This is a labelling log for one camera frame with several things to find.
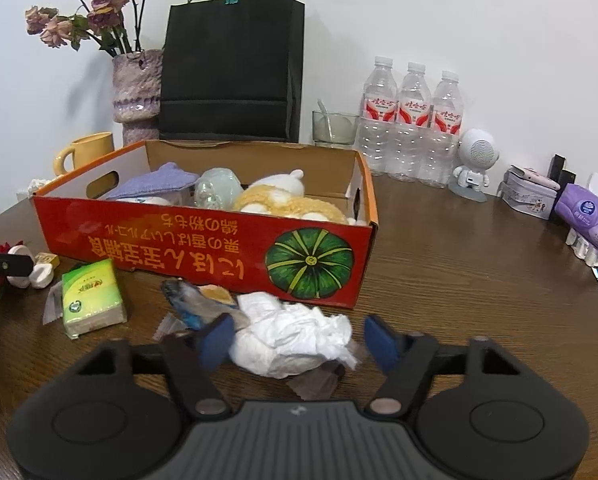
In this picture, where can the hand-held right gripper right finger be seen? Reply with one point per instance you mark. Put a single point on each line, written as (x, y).
(381, 344)

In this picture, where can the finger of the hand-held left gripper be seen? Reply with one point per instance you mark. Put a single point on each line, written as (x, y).
(6, 263)

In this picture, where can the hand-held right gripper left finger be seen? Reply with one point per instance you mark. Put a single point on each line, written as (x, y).
(217, 342)

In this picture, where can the yellow small cube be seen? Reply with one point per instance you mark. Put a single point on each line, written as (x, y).
(48, 259)

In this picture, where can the grey blue snack wrapper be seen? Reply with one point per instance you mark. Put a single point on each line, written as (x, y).
(194, 302)

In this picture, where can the green tissue pack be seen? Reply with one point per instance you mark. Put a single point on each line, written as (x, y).
(91, 297)

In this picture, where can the red cardboard box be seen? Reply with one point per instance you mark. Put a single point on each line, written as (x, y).
(179, 240)

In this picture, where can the clear plastic wrapper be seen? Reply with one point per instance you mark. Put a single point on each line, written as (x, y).
(171, 327)
(314, 382)

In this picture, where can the small crumpled white tissue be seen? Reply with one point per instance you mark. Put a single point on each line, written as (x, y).
(34, 186)

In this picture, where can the yellow mug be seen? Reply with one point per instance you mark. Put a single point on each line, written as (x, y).
(91, 152)

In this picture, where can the white wipes pack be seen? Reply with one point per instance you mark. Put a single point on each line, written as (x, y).
(144, 200)

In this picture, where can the yellow white plush toy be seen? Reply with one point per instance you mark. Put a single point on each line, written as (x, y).
(279, 197)

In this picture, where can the purple knitted hat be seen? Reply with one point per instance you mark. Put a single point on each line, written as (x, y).
(154, 182)

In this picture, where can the grey tin box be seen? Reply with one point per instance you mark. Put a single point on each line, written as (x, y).
(526, 202)

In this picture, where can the white robot speaker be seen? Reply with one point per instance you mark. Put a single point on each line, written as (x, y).
(476, 152)

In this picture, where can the purple speckled vase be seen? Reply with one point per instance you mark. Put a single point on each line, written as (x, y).
(134, 90)

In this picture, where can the glass cup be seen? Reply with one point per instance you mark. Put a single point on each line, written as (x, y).
(346, 130)

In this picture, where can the strip of white vials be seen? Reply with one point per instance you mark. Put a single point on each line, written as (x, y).
(584, 249)

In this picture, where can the pink flat case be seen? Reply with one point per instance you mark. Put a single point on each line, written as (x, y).
(534, 176)

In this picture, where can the clear plastic spoon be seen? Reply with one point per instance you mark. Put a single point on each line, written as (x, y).
(325, 115)

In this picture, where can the purple tissue pack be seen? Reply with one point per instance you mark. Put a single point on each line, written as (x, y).
(586, 212)

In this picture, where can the black small box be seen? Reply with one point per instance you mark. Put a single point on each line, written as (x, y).
(558, 165)
(568, 178)

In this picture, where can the bunch of dried roses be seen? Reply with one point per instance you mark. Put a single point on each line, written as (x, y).
(104, 0)

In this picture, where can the black paper bag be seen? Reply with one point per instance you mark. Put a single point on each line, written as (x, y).
(229, 60)

